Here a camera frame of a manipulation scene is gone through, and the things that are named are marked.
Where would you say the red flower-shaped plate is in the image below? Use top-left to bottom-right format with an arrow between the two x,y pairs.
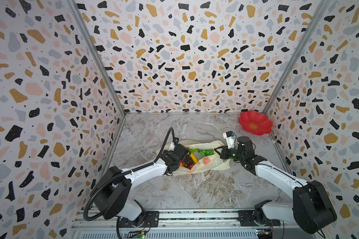
238,111 -> 273,136

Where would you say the yellow plastic fruit-print bag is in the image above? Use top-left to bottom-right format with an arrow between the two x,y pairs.
172,140 -> 230,175

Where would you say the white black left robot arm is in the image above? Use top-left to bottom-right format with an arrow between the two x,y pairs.
83,143 -> 190,226

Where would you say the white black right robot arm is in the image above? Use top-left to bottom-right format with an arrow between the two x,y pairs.
214,131 -> 338,235

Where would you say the yellow toy banana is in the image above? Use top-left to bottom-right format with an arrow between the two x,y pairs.
190,153 -> 198,164

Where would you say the green wrinkled toy fruit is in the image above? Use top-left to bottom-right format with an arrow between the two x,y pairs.
188,148 -> 198,153

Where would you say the green toy grape bunch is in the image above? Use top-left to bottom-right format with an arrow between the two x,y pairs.
197,149 -> 214,157

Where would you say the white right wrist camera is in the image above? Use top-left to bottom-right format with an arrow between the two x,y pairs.
223,131 -> 236,149

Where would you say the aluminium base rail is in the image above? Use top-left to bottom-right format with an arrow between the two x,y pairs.
72,209 -> 320,239

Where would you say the black corrugated left cable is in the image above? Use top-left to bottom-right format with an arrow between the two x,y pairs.
83,127 -> 180,222

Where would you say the aluminium right corner post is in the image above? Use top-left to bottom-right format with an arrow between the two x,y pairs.
261,0 -> 333,115

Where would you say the aluminium corner post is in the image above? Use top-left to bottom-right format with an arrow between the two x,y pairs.
261,0 -> 333,115
66,0 -> 125,119

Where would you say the aluminium left corner post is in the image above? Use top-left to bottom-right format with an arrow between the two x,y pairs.
66,0 -> 125,119

